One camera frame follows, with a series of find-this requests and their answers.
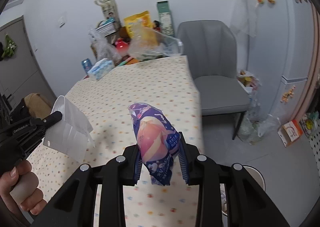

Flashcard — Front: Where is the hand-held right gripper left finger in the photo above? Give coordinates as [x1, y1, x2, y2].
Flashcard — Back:
[32, 145, 143, 227]

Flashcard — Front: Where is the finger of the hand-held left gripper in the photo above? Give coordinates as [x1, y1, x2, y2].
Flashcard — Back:
[31, 111, 63, 133]

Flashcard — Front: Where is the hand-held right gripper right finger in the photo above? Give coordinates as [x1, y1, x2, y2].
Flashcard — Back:
[178, 131, 290, 227]

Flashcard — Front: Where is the purple snack packet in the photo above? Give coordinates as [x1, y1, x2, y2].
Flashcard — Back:
[128, 102, 181, 186]

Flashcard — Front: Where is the white trash bin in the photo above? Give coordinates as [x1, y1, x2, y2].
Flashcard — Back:
[219, 165, 266, 218]

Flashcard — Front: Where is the person's left hand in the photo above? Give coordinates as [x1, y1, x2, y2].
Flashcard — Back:
[0, 160, 48, 217]

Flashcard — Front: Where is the black bag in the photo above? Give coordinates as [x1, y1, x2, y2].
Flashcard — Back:
[9, 97, 34, 124]

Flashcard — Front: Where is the grey cabinet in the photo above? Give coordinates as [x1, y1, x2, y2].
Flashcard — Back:
[0, 16, 55, 108]

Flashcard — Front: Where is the blue drink can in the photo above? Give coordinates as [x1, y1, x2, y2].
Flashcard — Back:
[81, 58, 94, 76]

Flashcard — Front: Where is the blue tissue box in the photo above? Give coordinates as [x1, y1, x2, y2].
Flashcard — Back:
[87, 58, 114, 82]

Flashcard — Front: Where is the floral tablecloth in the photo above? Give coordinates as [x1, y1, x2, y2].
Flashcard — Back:
[25, 55, 204, 227]

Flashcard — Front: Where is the green plush ornament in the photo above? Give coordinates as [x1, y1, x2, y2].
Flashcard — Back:
[0, 34, 18, 60]

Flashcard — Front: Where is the plastic bag of bottles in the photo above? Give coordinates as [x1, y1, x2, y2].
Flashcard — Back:
[237, 97, 281, 145]

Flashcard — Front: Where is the crinkled clear plastic bag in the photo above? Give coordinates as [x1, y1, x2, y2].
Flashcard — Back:
[88, 27, 123, 64]

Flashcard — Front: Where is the red pot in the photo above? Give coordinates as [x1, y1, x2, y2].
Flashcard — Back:
[114, 38, 129, 57]

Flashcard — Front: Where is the plastic bag of snacks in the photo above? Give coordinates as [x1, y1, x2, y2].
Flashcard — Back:
[237, 69, 261, 94]

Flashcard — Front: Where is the grey upholstered chair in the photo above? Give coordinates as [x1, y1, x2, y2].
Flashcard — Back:
[176, 20, 251, 140]

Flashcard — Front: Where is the orange white cardboard box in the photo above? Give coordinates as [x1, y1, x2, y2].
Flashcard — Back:
[277, 119, 304, 148]

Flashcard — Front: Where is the large clear plastic bag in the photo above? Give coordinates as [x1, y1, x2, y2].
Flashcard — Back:
[127, 21, 184, 62]

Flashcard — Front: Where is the cream paper bag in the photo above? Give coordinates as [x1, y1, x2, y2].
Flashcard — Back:
[94, 0, 119, 22]

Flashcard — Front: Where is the gold red hanging magnet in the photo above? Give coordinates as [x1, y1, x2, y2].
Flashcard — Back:
[281, 86, 296, 103]

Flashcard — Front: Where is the yellow snack bag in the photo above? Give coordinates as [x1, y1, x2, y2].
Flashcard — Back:
[123, 11, 153, 39]

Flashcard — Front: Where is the white dotted floor mat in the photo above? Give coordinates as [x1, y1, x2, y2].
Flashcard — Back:
[303, 127, 320, 168]

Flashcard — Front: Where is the colourful printed bag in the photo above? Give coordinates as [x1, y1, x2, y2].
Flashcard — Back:
[299, 111, 320, 133]

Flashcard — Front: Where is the tall green box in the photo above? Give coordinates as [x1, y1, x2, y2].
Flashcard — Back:
[156, 0, 175, 37]

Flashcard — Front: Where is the white fridge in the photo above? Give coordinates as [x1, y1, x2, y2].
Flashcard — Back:
[246, 0, 316, 128]

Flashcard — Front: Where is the hanging clear plastic cover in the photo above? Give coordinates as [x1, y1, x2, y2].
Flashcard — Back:
[230, 0, 258, 38]

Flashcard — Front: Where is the black wire basket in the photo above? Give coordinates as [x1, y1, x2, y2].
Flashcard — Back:
[96, 18, 123, 38]

